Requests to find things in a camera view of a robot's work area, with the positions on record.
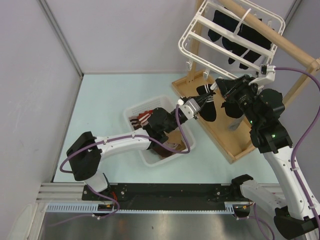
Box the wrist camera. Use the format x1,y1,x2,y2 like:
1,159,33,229
177,97,196,120
248,64,276,89

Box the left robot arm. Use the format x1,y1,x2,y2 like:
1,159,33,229
59,90,215,200

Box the white plastic basket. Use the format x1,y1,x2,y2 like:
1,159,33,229
123,95,196,167

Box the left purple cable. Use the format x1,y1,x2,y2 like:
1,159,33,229
47,104,192,227

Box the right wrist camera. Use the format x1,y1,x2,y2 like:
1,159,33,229
248,64,276,89

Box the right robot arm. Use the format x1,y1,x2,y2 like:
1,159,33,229
215,75,320,240

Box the grey socks pair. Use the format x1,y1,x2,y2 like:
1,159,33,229
227,115,245,132

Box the brown striped socks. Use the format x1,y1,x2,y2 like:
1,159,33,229
128,110,173,160

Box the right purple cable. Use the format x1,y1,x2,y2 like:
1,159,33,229
234,66,320,240

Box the black hanging socks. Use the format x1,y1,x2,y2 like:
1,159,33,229
207,6,275,70

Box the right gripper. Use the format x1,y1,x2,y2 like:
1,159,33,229
215,74,260,127

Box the purple cable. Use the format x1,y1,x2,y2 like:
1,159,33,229
47,104,192,227
234,66,320,240

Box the black striped socks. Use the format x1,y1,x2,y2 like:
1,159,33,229
196,84,243,122

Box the white corner clip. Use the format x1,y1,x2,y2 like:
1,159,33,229
202,69,210,80

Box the beige socks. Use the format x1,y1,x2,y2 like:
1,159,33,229
164,130,186,152

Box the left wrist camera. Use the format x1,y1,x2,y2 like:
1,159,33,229
177,97,196,120

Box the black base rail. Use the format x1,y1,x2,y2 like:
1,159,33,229
82,182,251,212

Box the wooden drying rack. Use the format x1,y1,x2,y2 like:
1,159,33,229
171,0,320,164

